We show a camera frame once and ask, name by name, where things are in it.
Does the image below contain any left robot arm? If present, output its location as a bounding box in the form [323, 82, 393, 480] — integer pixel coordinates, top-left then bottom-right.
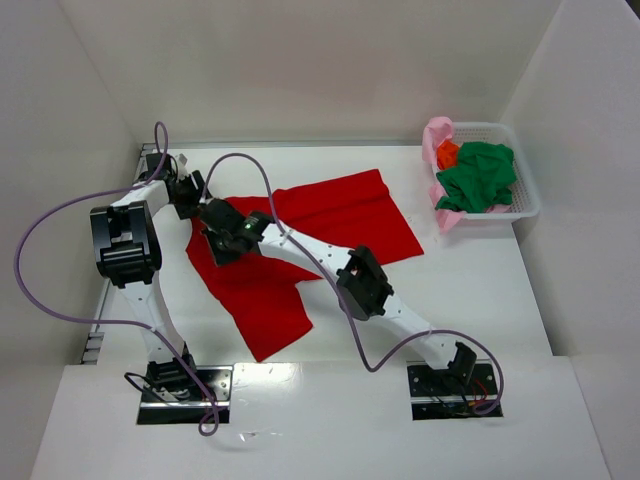
[90, 153, 204, 402]

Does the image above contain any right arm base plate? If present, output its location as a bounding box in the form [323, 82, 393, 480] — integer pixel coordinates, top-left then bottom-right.
[406, 361, 503, 421]

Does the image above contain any green t-shirt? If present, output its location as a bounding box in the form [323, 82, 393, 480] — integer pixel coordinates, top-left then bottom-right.
[435, 142, 517, 214]

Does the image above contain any orange t-shirt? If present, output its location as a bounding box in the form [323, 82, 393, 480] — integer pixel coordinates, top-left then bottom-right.
[436, 140, 460, 170]

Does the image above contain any red t-shirt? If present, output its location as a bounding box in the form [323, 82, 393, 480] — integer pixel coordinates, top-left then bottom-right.
[186, 169, 423, 362]

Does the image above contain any pink t-shirt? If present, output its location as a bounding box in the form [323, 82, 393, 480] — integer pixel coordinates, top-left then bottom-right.
[422, 116, 466, 234]

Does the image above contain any white plastic basket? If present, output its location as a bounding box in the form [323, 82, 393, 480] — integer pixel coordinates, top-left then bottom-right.
[431, 121, 540, 226]

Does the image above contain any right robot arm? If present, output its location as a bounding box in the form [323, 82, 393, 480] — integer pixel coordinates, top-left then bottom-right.
[198, 198, 477, 388]

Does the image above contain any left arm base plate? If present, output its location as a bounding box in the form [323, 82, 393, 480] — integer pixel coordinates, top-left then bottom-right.
[127, 365, 234, 426]

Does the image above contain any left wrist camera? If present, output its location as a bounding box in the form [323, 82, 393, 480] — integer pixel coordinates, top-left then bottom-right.
[173, 153, 190, 178]

